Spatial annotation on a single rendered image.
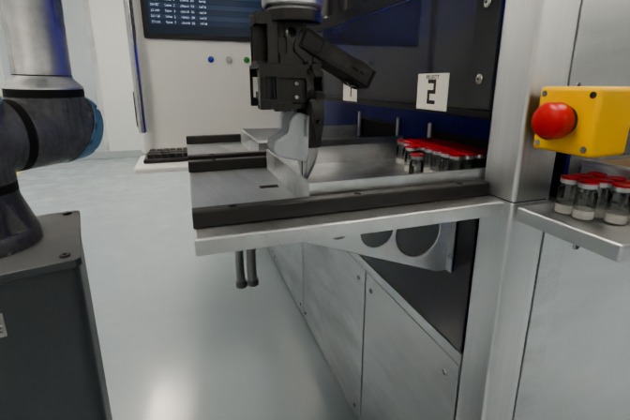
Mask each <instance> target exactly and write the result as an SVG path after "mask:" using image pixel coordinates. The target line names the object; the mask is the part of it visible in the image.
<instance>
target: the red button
mask: <svg viewBox="0 0 630 420"><path fill-rule="evenodd" d="M574 124H575V115H574V112H573V110H572V108H571V107H570V106H569V105H567V104H566V103H563V102H547V103H544V104H543V105H541V106H540V107H539V108H538V109H536V111H535V112H534V113H533V115H532V130H533V131H534V133H535V134H536V135H537V136H538V137H540V138H541V139H544V140H557V139H561V138H563V137H565V136H567V135H568V134H569V133H570V131H571V130H572V128H573V126H574Z"/></svg>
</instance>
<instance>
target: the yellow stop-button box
mask: <svg viewBox="0 0 630 420"><path fill-rule="evenodd" d="M547 102H563V103H566V104H567V105H569V106H570V107H571V108H572V110H573V112H574V115H575V124H574V126H573V128H572V130H571V131H570V133H569V134H568V135H567V136H565V137H563V138H561V139H557V140H544V139H541V138H540V137H538V136H537V135H536V134H535V135H534V141H533V146H534V147H535V148H539V149H544V150H549V151H554V152H560V153H565V154H569V155H575V156H580V157H585V158H596V157H607V156H618V155H630V86H546V87H543V88H542V91H541V97H540V103H539V107H540V106H541V105H543V104H544V103H547Z"/></svg>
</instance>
